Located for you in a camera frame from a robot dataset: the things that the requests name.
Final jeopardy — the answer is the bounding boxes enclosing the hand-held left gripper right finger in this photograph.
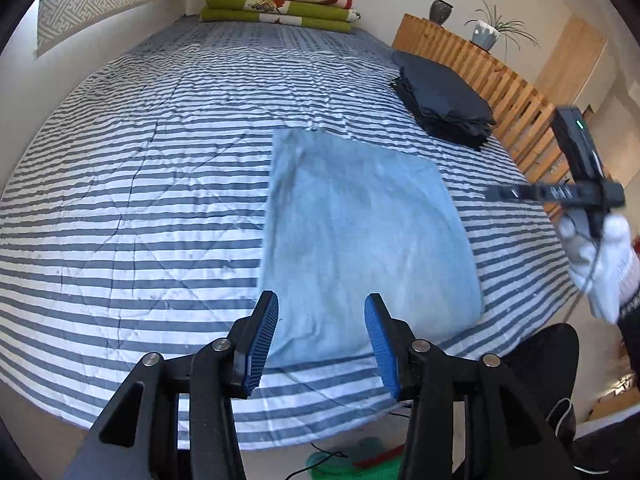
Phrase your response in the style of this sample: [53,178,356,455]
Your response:
[364,293,571,480]

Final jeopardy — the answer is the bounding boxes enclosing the stack of dark folded clothes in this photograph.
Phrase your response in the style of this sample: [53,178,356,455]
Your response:
[390,50,497,152]

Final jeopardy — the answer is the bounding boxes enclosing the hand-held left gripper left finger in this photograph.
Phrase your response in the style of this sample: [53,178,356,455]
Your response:
[65,290,280,480]

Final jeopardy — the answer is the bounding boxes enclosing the black floor cable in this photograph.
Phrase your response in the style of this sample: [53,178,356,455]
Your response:
[285,442,351,480]

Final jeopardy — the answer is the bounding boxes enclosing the dark ceramic vase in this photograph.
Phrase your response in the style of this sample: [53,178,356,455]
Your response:
[429,0,454,27]

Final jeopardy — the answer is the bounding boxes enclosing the green plastic item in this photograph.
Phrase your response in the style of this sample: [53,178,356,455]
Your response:
[306,436,407,480]

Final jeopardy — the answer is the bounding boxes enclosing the light blue denim jeans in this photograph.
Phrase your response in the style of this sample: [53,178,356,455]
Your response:
[259,129,483,368]

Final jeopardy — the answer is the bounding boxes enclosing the person's right hand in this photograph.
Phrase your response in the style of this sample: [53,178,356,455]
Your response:
[556,212,640,325]

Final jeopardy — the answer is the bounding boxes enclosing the person's right forearm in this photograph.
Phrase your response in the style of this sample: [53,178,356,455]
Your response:
[616,280,640,361]

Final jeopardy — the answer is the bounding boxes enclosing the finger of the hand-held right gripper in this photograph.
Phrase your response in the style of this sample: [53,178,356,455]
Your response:
[484,185,551,202]

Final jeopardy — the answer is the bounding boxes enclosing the potted spider plant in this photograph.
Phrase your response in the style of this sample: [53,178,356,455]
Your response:
[464,0,541,61]

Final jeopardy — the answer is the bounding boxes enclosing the person's dark trouser leg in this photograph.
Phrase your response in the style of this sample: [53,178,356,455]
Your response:
[500,324,583,461]

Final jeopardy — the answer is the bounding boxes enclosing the blue white striped bed sheet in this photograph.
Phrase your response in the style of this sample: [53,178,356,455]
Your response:
[0,22,581,451]

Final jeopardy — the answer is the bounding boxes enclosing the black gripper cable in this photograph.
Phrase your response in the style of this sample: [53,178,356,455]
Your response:
[565,230,607,321]

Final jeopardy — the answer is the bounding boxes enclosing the green landscape wall poster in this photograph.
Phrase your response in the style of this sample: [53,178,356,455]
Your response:
[35,0,197,60]

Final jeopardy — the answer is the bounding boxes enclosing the green floral folded blanket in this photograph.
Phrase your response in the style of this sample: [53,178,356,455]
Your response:
[199,0,362,35]

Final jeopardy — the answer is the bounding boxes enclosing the wooden slatted headboard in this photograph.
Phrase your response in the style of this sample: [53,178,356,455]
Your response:
[391,13,576,223]

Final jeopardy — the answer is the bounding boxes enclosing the light wooden cabinet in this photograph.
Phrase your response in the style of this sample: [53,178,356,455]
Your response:
[534,15,608,106]

